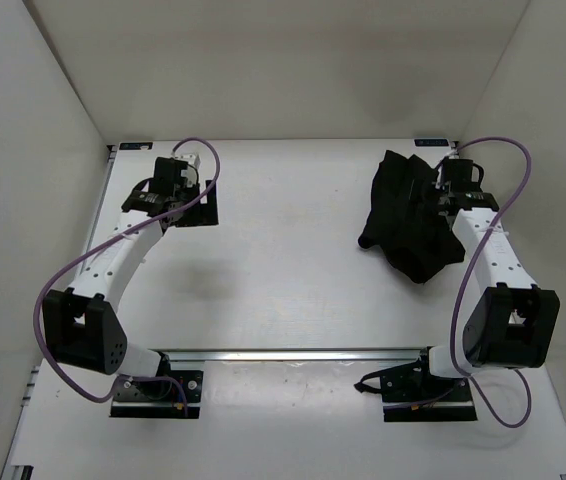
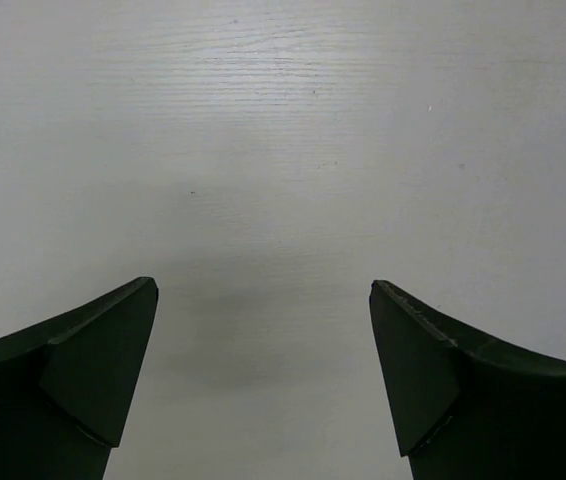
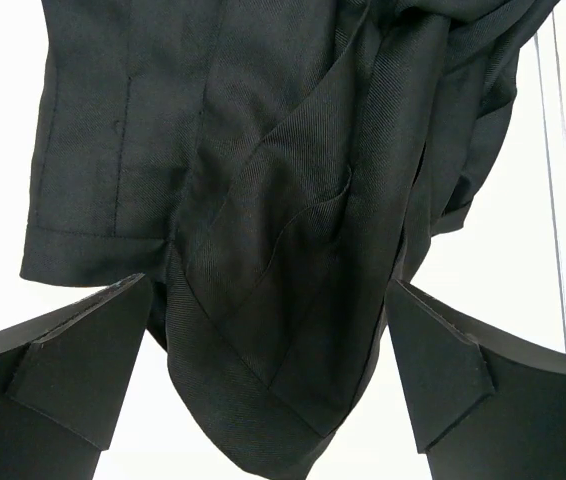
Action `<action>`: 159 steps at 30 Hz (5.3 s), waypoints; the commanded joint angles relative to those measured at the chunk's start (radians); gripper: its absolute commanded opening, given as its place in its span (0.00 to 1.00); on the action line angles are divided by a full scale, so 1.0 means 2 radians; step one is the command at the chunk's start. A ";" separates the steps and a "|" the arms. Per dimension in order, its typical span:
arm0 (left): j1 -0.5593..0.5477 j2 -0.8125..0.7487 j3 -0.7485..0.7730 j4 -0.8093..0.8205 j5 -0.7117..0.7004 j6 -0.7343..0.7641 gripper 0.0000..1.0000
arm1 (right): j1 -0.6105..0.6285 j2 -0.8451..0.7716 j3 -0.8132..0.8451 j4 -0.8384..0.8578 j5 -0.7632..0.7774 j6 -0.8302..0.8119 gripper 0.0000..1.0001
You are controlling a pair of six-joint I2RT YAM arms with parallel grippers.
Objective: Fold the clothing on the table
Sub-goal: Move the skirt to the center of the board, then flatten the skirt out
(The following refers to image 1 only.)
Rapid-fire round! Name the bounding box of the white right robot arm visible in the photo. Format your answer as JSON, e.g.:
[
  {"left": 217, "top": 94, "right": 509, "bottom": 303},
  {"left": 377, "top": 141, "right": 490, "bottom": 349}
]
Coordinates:
[{"left": 411, "top": 191, "right": 560, "bottom": 401}]

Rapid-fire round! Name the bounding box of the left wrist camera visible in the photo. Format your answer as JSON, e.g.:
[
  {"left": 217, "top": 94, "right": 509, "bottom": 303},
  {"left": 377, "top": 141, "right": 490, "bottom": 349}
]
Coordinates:
[{"left": 152, "top": 153, "right": 200, "bottom": 191}]

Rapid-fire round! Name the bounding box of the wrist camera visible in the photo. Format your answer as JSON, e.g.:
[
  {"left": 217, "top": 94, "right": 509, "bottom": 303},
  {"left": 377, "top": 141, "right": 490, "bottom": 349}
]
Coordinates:
[
  {"left": 152, "top": 153, "right": 200, "bottom": 191},
  {"left": 440, "top": 157, "right": 485, "bottom": 193}
]

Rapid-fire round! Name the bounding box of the blue table label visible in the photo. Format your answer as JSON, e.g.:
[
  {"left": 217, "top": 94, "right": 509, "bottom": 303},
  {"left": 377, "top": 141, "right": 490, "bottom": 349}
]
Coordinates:
[
  {"left": 118, "top": 142, "right": 153, "bottom": 151},
  {"left": 414, "top": 138, "right": 449, "bottom": 148}
]

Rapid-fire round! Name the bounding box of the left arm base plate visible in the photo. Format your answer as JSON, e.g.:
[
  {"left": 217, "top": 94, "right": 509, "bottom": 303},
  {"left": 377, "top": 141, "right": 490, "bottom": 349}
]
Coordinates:
[{"left": 110, "top": 369, "right": 204, "bottom": 420}]

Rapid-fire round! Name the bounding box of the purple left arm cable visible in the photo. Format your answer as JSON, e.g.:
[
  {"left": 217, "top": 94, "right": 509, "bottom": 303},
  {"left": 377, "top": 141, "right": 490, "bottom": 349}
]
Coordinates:
[{"left": 34, "top": 137, "right": 222, "bottom": 404}]

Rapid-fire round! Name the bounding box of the left blue table label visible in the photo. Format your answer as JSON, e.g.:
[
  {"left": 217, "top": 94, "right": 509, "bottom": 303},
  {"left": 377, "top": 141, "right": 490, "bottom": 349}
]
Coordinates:
[{"left": 118, "top": 142, "right": 153, "bottom": 151}]

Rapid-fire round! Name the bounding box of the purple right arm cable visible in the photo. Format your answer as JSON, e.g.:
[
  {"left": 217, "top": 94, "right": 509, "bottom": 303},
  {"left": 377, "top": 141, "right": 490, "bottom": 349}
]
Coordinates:
[{"left": 442, "top": 135, "right": 534, "bottom": 428}]

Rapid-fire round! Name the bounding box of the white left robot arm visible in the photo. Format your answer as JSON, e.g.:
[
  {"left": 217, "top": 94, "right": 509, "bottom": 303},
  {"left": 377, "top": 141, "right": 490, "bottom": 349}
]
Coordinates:
[{"left": 42, "top": 181, "right": 218, "bottom": 398}]

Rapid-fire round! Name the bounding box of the aluminium front rail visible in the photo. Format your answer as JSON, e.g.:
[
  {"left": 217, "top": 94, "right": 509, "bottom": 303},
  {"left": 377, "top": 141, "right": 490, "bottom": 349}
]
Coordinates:
[{"left": 165, "top": 348, "right": 420, "bottom": 362}]

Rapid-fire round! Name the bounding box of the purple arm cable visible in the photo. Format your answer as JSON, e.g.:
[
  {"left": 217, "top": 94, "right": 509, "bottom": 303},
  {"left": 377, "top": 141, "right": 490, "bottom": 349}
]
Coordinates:
[
  {"left": 34, "top": 137, "right": 222, "bottom": 404},
  {"left": 442, "top": 135, "right": 534, "bottom": 428}
]

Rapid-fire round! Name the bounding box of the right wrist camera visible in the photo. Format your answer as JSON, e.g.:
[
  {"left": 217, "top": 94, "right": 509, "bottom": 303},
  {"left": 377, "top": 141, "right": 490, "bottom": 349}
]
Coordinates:
[{"left": 440, "top": 157, "right": 485, "bottom": 193}]

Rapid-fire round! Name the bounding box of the right blue table label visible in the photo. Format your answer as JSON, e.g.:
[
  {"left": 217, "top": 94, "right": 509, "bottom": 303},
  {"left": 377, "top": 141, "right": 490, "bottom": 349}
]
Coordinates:
[{"left": 414, "top": 138, "right": 449, "bottom": 148}]

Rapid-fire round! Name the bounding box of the black pleated skirt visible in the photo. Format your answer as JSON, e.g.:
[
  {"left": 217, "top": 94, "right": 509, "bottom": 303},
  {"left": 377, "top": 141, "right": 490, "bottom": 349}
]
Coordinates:
[{"left": 358, "top": 150, "right": 465, "bottom": 284}]

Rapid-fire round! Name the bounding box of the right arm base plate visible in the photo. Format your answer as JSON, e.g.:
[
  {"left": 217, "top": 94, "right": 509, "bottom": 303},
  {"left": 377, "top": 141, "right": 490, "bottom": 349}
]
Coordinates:
[{"left": 354, "top": 360, "right": 478, "bottom": 423}]

